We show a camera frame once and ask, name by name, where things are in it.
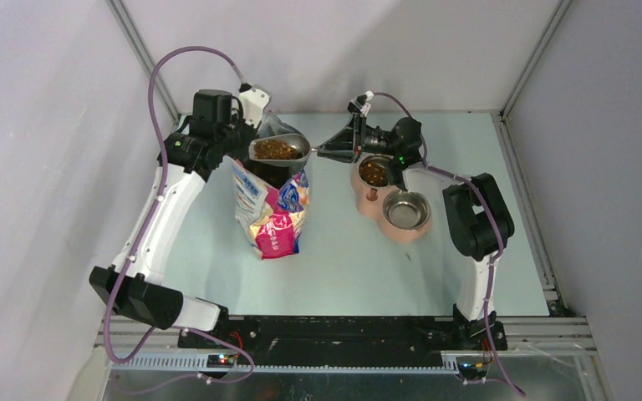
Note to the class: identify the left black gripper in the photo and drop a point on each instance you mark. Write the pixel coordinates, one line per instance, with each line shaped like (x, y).
(250, 133)

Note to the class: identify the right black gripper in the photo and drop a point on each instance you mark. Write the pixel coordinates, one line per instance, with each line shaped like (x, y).
(350, 142)

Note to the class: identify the metal food scoop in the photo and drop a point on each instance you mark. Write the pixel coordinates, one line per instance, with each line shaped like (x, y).
(298, 141)

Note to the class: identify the colourful pet food bag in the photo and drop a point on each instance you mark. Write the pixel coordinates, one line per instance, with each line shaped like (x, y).
(271, 202)

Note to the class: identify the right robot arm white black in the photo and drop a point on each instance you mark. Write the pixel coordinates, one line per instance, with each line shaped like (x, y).
(478, 220)

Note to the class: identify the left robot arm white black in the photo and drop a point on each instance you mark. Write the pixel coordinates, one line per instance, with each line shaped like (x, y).
(132, 286)

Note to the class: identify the pink double pet feeder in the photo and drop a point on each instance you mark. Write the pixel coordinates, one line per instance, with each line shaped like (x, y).
(369, 202)

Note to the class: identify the far steel bowl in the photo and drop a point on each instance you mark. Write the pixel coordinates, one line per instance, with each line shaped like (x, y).
(393, 176)

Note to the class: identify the steel bowl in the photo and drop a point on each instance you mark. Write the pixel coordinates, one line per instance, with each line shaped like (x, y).
(406, 210)
(393, 176)

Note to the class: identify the kibble in far bowl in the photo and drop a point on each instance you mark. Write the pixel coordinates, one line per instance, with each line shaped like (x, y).
(373, 172)

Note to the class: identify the kibble in scoop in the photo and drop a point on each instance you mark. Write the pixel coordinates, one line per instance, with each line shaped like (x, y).
(275, 150)

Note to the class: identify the near steel bowl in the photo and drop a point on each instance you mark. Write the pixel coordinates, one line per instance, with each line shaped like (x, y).
(406, 210)

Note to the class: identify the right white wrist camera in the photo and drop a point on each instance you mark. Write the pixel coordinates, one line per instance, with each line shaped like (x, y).
(361, 104)

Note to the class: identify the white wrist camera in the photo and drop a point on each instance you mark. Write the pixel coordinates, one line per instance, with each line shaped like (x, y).
(255, 100)
(361, 104)

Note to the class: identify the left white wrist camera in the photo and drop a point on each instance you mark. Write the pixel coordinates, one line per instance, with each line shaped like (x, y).
(255, 100)

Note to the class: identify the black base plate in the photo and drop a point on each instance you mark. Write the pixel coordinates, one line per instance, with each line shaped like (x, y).
(358, 342)

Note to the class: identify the aluminium frame rail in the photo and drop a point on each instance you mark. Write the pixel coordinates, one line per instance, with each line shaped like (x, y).
(171, 350)

